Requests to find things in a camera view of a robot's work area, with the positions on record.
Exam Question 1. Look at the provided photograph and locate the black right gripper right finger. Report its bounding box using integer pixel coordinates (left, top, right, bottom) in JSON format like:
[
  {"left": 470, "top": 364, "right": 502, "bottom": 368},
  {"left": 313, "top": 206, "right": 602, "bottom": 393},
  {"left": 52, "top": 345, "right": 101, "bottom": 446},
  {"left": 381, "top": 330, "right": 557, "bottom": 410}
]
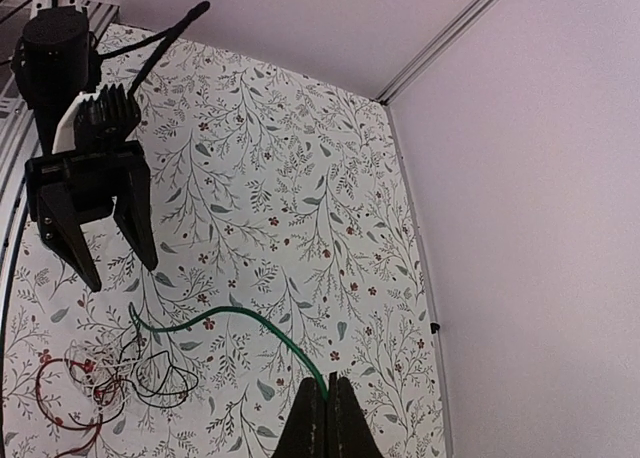
[{"left": 327, "top": 372, "right": 383, "bottom": 458}]

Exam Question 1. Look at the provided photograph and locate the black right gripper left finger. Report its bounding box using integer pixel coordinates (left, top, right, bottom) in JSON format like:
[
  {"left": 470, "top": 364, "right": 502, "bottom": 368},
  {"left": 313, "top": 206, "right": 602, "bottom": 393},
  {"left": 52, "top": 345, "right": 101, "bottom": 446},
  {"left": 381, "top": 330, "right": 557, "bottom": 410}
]
[{"left": 272, "top": 378, "right": 326, "bottom": 458}]

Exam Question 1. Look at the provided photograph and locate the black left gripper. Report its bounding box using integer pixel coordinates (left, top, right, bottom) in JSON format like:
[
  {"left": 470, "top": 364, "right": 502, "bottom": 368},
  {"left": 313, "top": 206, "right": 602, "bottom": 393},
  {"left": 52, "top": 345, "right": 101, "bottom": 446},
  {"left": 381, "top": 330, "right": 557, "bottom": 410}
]
[{"left": 25, "top": 142, "right": 158, "bottom": 292}]

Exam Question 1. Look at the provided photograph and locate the thin green wire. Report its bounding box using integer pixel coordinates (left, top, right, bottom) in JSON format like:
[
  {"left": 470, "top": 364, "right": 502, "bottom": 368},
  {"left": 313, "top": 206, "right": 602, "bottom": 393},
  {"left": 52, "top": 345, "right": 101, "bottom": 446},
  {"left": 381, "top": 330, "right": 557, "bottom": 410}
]
[{"left": 128, "top": 302, "right": 332, "bottom": 402}]

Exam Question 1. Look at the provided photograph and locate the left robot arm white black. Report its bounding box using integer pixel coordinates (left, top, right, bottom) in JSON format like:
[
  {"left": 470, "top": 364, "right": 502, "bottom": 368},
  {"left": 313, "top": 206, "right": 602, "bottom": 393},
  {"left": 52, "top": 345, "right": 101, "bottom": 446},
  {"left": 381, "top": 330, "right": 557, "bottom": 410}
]
[{"left": 11, "top": 6, "right": 158, "bottom": 292}]

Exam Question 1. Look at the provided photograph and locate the floral patterned table mat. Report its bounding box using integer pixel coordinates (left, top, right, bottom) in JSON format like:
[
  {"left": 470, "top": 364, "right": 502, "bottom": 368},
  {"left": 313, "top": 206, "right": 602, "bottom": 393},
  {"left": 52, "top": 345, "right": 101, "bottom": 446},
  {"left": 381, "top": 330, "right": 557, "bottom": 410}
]
[{"left": 1, "top": 39, "right": 449, "bottom": 457}]

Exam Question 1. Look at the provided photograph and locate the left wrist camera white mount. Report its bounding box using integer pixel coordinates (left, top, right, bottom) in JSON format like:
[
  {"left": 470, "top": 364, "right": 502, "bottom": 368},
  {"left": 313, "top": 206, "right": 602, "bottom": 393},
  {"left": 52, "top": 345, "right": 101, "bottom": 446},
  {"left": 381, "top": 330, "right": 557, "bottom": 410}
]
[{"left": 52, "top": 82, "right": 142, "bottom": 154}]

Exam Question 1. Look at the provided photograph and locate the front aluminium rail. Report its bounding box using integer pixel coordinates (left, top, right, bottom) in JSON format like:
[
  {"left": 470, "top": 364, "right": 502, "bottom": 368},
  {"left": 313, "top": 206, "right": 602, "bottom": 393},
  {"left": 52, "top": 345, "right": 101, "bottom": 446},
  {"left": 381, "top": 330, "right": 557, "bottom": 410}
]
[{"left": 0, "top": 0, "right": 121, "bottom": 259}]

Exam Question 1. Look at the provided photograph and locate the left camera black cable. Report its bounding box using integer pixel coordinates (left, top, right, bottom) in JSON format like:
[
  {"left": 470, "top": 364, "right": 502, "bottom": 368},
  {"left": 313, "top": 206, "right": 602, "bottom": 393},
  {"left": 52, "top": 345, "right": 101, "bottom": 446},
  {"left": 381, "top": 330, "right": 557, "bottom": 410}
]
[{"left": 97, "top": 0, "right": 211, "bottom": 99}]

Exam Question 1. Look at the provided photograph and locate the left aluminium frame post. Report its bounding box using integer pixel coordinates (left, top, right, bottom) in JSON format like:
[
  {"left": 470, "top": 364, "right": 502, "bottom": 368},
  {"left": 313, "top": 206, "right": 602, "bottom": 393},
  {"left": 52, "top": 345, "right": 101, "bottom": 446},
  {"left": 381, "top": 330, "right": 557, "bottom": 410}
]
[{"left": 375, "top": 0, "right": 501, "bottom": 106}]

